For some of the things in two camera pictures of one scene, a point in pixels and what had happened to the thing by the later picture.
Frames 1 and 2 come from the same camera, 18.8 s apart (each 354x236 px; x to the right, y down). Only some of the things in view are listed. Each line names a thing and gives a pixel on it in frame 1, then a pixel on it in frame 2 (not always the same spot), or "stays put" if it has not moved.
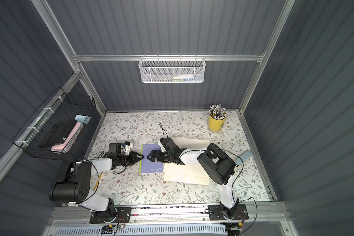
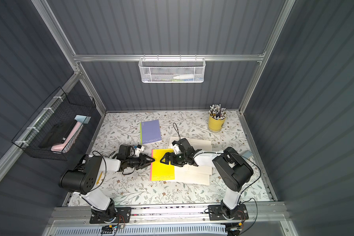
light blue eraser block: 239,161 stays put
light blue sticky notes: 80,118 stays put
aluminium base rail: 264,212 stays put
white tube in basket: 187,76 stays put
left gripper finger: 130,162 → 142,165
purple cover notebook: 147,165 → 150,132
